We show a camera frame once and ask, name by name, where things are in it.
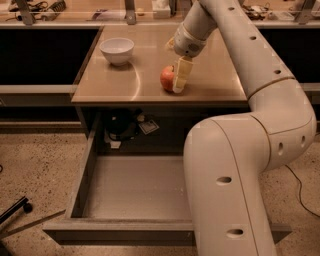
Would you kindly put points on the black chair leg with caster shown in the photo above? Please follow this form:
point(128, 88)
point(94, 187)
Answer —
point(23, 203)

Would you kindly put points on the red apple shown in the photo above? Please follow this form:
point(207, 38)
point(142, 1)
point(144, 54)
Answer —
point(167, 77)

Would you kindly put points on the grey cabinet with steel top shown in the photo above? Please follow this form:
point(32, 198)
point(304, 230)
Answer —
point(213, 87)

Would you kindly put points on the white tag label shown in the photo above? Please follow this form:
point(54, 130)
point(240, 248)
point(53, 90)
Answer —
point(148, 127)

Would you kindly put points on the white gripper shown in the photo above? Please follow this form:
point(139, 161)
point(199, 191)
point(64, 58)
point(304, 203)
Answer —
point(186, 44)

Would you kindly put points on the metal strip on floor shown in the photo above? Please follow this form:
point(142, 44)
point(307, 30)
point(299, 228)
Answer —
point(31, 224)

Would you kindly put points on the black device inside cabinet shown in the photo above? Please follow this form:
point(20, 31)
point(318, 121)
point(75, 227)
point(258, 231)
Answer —
point(121, 124)

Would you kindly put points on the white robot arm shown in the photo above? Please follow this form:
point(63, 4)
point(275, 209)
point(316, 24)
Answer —
point(224, 155)

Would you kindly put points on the white ceramic bowl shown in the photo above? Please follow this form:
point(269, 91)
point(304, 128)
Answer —
point(117, 51)

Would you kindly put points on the open grey top drawer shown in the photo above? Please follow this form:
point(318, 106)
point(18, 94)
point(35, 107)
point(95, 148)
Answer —
point(136, 195)

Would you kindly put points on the white tissue box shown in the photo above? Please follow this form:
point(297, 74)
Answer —
point(161, 9)

